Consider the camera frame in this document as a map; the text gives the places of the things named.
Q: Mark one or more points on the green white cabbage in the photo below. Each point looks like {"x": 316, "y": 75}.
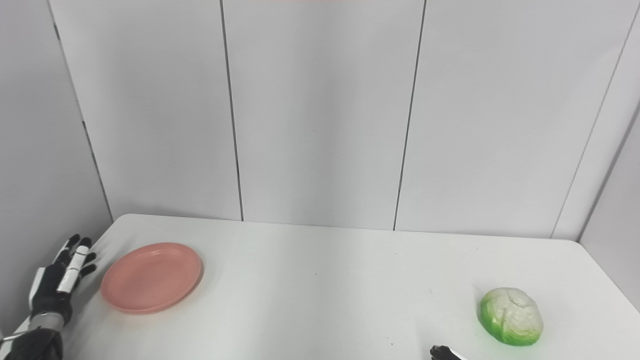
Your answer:
{"x": 511, "y": 316}

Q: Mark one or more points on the pink round plate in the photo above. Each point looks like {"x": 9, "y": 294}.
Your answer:
{"x": 151, "y": 277}

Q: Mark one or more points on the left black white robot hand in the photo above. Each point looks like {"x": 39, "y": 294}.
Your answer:
{"x": 55, "y": 290}

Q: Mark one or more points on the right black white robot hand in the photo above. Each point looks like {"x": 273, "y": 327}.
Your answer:
{"x": 446, "y": 353}

